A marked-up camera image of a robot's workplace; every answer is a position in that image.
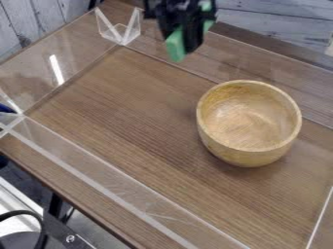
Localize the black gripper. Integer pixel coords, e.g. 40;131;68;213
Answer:
143;0;216;53

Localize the green rectangular block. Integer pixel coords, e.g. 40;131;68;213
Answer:
164;0;215;63

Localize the light wooden bowl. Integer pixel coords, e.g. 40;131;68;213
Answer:
196;80;302;167

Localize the blue object at left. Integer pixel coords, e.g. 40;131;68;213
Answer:
0;103;16;114

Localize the black table leg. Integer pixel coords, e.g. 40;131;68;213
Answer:
48;194;64;218

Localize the clear acrylic tray wall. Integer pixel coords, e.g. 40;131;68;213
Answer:
0;3;333;249

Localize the black metal bracket base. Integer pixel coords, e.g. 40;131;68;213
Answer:
43;213;96;249

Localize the black cable loop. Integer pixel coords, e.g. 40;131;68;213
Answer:
0;209;48;249

